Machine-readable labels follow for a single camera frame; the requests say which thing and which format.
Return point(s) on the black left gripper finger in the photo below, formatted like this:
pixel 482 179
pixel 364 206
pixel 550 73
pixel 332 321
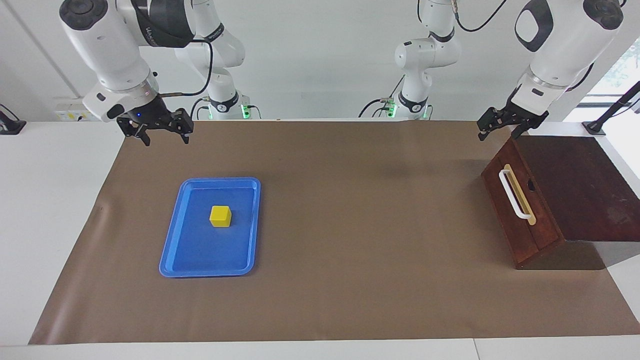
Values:
pixel 521 129
pixel 487 124

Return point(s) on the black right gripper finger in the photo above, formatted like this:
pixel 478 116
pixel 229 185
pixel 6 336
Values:
pixel 186 125
pixel 139 131

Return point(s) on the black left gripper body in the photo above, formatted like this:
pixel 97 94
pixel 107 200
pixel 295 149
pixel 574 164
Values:
pixel 520 115

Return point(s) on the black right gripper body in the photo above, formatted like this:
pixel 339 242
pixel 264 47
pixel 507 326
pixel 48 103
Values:
pixel 150 115

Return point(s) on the yellow cube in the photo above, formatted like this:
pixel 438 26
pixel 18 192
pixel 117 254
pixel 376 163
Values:
pixel 220 217

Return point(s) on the wooden drawer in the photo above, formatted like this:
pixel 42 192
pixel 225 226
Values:
pixel 540 235

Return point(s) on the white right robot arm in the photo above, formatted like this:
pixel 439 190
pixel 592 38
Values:
pixel 105 45

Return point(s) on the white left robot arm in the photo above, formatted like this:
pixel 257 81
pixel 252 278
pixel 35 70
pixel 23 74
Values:
pixel 565 45

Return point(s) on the dark brown wooden cabinet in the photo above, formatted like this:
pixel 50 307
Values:
pixel 580 190

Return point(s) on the blue plastic tray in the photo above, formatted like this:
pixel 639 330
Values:
pixel 200 250

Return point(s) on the black clamp base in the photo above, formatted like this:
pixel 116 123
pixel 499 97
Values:
pixel 10 125

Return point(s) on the brown table mat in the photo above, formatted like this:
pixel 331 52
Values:
pixel 350 250

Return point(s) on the white wall socket strip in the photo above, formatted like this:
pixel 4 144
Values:
pixel 75 114

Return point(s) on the black camera stand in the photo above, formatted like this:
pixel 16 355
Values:
pixel 612 111

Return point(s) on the window with white frame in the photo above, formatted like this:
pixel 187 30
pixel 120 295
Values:
pixel 620 65

